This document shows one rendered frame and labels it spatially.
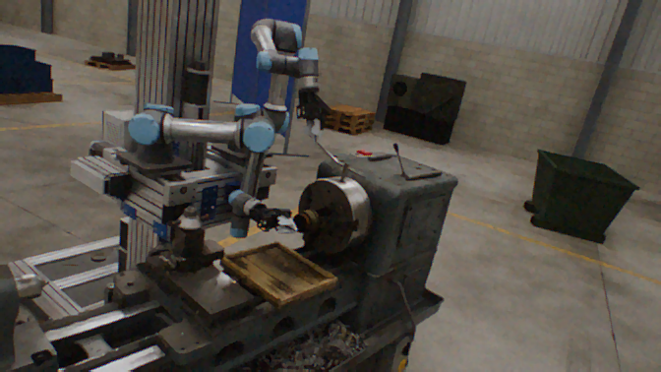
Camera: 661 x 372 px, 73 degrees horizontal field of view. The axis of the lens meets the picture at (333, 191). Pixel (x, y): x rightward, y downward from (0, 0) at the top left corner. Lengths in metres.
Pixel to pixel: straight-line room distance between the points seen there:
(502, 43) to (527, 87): 1.19
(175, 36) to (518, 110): 10.17
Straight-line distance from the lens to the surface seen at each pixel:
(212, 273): 1.56
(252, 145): 1.73
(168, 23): 2.14
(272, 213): 1.73
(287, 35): 2.22
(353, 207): 1.75
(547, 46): 11.69
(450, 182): 2.22
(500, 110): 11.71
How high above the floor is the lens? 1.76
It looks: 18 degrees down
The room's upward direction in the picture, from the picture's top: 11 degrees clockwise
